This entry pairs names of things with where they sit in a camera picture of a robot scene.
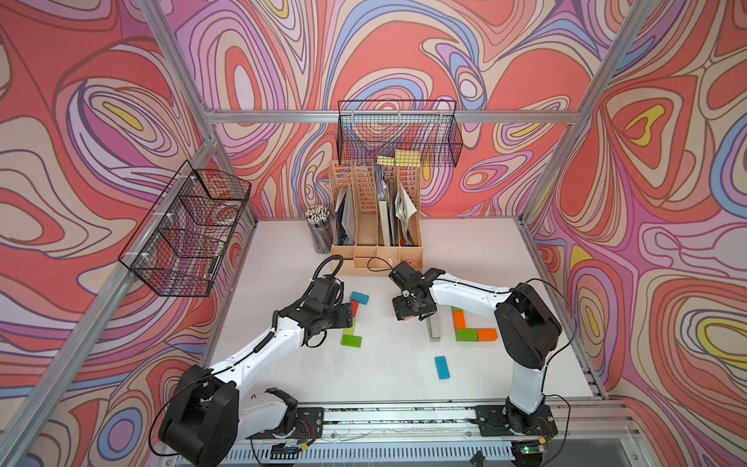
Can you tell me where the light green block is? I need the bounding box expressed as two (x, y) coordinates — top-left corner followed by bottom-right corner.
(344, 318), (356, 336)

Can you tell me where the teal block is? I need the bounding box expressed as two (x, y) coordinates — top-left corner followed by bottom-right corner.
(350, 292), (370, 305)
(434, 356), (451, 381)

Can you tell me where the orange block front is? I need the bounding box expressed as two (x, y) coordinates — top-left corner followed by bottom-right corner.
(452, 309), (467, 331)

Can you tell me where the orange block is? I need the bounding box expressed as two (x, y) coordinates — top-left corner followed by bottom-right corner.
(452, 309), (467, 331)
(477, 329), (499, 342)

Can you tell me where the dark green block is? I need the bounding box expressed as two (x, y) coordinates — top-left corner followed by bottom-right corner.
(455, 328), (480, 342)

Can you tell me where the teal block front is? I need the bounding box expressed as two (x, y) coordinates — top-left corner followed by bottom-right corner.
(434, 356), (451, 381)

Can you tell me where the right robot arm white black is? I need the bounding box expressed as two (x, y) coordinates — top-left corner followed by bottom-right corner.
(388, 262), (562, 435)

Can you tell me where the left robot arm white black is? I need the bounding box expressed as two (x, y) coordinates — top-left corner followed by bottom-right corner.
(157, 274), (353, 466)

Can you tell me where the black white stapler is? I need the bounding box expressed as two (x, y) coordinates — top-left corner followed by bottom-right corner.
(425, 314), (442, 342)

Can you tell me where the clear cup of pencils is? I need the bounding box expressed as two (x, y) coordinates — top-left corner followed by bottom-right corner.
(305, 205), (334, 254)

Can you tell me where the beige desk organizer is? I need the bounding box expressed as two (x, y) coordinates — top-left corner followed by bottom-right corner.
(330, 162), (424, 276)

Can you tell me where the yellow sticky note block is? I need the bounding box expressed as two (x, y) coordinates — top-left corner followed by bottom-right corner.
(375, 149), (422, 167)

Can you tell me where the left black wire basket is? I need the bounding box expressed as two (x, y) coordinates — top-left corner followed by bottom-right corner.
(118, 162), (251, 298)

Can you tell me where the black wire basket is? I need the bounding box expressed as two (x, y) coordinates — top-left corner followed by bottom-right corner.
(118, 162), (251, 298)
(337, 97), (463, 167)

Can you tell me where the back black wire basket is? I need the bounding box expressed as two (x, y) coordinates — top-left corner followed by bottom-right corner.
(337, 97), (463, 167)

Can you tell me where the metal base rail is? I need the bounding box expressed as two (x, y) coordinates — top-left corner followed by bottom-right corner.
(244, 399), (620, 456)

